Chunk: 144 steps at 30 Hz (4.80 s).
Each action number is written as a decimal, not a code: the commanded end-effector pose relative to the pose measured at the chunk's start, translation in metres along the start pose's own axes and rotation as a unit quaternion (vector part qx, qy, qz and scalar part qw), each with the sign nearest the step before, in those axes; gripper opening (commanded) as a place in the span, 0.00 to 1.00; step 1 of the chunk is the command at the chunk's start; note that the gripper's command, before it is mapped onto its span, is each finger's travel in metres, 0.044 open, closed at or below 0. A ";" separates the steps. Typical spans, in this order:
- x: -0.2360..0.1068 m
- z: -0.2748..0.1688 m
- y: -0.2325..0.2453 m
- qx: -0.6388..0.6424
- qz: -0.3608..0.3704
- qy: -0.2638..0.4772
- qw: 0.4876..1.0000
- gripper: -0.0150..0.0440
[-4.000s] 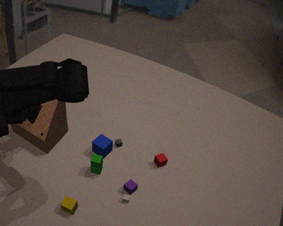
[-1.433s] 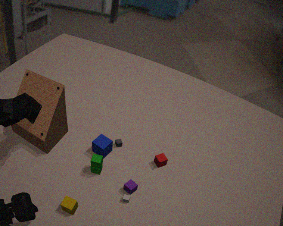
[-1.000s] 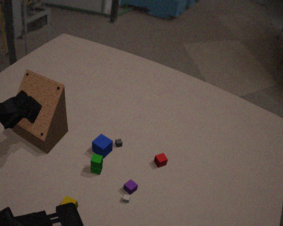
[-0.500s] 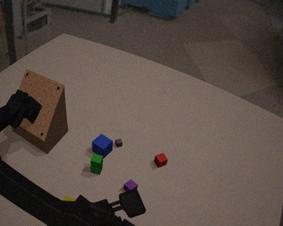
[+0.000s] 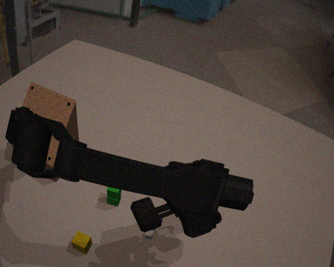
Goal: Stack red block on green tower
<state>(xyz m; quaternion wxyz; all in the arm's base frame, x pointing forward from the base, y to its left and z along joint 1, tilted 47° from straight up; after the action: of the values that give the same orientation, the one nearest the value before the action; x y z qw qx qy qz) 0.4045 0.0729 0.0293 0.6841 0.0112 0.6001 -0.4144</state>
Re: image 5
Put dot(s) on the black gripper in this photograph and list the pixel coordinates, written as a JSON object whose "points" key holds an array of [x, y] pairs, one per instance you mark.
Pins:
{"points": [[147, 216]]}

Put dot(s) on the green block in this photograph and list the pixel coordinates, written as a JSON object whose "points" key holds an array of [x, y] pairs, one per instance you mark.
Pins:
{"points": [[113, 193], [113, 201]]}

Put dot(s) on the yellow cube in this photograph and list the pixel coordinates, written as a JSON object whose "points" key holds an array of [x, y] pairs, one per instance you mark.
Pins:
{"points": [[81, 242]]}

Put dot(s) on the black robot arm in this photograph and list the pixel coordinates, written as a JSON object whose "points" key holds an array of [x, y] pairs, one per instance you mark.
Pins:
{"points": [[195, 189]]}

